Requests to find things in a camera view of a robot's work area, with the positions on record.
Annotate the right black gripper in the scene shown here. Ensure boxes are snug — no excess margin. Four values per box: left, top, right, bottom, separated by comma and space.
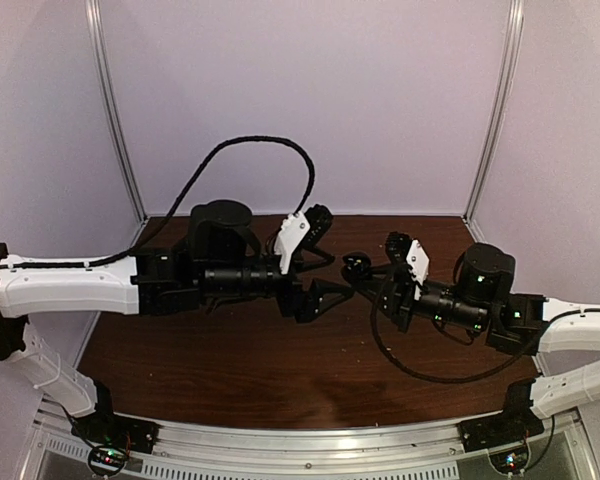
351, 264, 489, 335

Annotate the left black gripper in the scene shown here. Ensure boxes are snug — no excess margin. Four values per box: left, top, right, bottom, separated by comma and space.
199, 247, 356, 323

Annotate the black round cap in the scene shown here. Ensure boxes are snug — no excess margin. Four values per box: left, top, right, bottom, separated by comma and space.
341, 252, 372, 278

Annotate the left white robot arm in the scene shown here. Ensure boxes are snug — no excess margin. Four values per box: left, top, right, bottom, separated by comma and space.
0, 200, 353, 444

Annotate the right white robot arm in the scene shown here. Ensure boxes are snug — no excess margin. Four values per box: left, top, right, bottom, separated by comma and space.
342, 234, 600, 442

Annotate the right circuit board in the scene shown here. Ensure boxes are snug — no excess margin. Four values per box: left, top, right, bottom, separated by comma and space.
489, 444, 530, 476

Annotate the circuit board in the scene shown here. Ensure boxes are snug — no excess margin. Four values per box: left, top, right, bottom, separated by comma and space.
489, 444, 530, 476
87, 445, 129, 477

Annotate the left circuit board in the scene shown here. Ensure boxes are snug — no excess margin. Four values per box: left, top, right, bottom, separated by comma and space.
87, 445, 129, 477

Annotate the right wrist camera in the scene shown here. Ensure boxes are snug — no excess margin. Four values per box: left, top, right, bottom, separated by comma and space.
385, 231, 430, 300

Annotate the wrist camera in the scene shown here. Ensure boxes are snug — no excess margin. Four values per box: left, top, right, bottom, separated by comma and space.
385, 231, 430, 300
273, 204, 333, 275

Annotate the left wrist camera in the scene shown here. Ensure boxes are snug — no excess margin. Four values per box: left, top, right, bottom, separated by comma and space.
273, 204, 333, 275

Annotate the right black cable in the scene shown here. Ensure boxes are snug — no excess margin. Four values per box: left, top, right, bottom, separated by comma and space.
370, 279, 586, 385

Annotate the black cable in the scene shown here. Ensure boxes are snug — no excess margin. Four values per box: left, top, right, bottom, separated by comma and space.
0, 134, 316, 276
370, 279, 586, 385

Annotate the left black cable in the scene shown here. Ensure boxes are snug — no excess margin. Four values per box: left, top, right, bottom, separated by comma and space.
0, 134, 316, 276

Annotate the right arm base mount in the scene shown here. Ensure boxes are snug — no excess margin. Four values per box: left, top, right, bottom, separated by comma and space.
457, 379, 545, 452

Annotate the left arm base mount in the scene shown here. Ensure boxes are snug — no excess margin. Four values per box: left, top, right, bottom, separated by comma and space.
71, 381, 159, 454

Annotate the right aluminium frame post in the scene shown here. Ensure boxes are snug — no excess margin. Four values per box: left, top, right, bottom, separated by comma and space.
463, 0, 525, 225

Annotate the aluminium frame post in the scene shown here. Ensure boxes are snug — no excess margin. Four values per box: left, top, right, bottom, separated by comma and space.
84, 0, 147, 222
463, 0, 525, 225

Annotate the aluminium front rail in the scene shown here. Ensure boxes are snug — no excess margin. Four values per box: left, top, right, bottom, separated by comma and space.
15, 397, 600, 479

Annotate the left aluminium frame post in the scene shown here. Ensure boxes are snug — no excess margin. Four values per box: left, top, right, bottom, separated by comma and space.
84, 0, 147, 222

